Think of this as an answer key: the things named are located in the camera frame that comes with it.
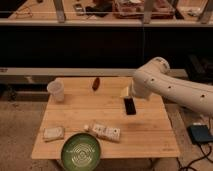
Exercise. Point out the tray with items on shelf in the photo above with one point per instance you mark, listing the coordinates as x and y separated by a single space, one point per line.
135 9

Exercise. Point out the black rectangular device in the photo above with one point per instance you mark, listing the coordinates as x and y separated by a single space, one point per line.
129 106

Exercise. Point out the blue foot pedal box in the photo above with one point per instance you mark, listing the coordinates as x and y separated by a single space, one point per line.
199 134

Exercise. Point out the translucent plastic cup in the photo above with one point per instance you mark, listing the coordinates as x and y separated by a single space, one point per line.
56 89

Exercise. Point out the dark device on shelf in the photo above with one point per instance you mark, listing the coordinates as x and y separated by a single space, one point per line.
79 9

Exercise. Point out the brown elongated object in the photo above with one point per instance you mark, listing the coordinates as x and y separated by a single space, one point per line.
96 84

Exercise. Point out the wooden table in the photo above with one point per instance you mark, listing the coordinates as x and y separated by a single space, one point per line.
146 134

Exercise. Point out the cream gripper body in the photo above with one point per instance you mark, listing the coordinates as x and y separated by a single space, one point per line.
125 93

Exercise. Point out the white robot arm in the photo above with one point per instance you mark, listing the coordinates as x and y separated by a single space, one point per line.
152 78

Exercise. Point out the green round bowl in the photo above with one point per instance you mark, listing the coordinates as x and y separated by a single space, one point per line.
81 152

